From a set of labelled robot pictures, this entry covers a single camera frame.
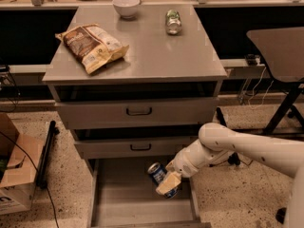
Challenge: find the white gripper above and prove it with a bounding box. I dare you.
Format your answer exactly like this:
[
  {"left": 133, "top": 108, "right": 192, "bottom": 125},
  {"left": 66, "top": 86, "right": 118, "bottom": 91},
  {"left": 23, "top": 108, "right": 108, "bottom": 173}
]
[{"left": 156, "top": 148, "right": 203, "bottom": 195}]

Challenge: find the blue pepsi can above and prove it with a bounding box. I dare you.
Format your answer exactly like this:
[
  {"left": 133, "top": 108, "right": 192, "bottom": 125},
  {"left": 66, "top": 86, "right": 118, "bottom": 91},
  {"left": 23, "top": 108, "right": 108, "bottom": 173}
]
[{"left": 147, "top": 162, "right": 178, "bottom": 199}]

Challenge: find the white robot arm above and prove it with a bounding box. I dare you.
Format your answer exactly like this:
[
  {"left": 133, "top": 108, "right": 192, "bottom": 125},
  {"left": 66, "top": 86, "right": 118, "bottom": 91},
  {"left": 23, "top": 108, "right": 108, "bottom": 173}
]
[{"left": 156, "top": 123, "right": 304, "bottom": 228}]

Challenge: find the middle drawer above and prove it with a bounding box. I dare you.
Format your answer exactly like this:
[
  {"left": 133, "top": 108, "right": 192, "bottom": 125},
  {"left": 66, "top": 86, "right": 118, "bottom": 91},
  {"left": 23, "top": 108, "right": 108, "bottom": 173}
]
[{"left": 74, "top": 136, "right": 197, "bottom": 160}]

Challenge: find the open bottom drawer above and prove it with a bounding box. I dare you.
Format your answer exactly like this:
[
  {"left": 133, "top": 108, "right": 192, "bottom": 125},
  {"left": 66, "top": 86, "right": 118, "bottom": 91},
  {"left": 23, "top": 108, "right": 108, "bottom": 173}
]
[{"left": 87, "top": 156, "right": 212, "bottom": 228}]

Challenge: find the top drawer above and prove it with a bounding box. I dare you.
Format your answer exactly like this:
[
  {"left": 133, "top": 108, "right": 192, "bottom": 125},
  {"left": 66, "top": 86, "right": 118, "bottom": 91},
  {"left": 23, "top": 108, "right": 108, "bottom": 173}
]
[{"left": 56, "top": 97, "right": 219, "bottom": 129}]

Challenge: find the grey drawer cabinet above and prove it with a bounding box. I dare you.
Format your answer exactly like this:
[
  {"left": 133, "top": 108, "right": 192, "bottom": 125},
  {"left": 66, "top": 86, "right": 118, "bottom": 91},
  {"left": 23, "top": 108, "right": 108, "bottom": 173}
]
[{"left": 42, "top": 4, "right": 228, "bottom": 228}]

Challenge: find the green soda can lying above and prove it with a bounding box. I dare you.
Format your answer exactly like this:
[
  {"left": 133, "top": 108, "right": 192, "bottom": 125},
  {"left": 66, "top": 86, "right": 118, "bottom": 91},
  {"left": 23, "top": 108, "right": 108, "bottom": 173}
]
[{"left": 165, "top": 9, "right": 182, "bottom": 35}]

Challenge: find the black chair caster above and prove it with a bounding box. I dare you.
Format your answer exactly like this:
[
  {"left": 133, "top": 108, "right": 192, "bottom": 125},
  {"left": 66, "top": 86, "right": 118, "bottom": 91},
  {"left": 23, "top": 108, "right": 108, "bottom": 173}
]
[{"left": 275, "top": 207, "right": 287, "bottom": 224}]

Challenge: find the black bar left floor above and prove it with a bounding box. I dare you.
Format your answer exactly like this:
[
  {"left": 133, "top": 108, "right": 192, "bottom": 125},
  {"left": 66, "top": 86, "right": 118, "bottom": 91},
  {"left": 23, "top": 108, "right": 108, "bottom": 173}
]
[{"left": 36, "top": 121, "right": 59, "bottom": 189}]

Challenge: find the black power adapter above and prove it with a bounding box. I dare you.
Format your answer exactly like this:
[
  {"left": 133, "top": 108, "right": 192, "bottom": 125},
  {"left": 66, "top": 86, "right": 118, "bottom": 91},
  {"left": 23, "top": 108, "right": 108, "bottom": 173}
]
[{"left": 245, "top": 54, "right": 260, "bottom": 66}]

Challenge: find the cardboard box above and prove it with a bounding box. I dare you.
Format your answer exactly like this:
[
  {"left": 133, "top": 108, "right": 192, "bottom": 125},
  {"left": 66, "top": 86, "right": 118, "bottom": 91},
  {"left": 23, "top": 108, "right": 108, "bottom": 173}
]
[{"left": 0, "top": 113, "right": 44, "bottom": 215}]

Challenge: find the brown chip bag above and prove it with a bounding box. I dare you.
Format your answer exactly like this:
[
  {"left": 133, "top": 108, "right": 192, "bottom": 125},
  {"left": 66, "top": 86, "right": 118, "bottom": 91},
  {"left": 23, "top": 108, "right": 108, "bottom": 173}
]
[{"left": 55, "top": 24, "right": 129, "bottom": 74}]

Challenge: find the white bowl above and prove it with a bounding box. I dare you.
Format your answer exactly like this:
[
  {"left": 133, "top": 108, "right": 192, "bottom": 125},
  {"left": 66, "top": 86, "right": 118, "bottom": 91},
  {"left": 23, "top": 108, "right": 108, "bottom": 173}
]
[{"left": 112, "top": 0, "right": 140, "bottom": 19}]

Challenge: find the black floor cable right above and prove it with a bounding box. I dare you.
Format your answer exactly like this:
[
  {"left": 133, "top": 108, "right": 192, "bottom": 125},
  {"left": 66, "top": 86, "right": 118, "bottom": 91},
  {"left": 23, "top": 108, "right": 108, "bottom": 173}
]
[{"left": 208, "top": 158, "right": 255, "bottom": 168}]

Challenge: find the black floor cable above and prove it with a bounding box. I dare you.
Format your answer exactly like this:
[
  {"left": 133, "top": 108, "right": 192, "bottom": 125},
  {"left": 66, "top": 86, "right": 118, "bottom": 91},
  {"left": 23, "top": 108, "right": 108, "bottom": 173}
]
[
  {"left": 0, "top": 130, "right": 61, "bottom": 228},
  {"left": 208, "top": 158, "right": 255, "bottom": 168}
]

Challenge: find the black floor cable left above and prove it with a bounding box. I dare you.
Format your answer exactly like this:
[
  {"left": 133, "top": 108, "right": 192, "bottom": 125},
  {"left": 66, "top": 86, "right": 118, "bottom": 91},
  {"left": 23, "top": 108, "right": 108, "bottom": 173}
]
[{"left": 0, "top": 130, "right": 61, "bottom": 228}]

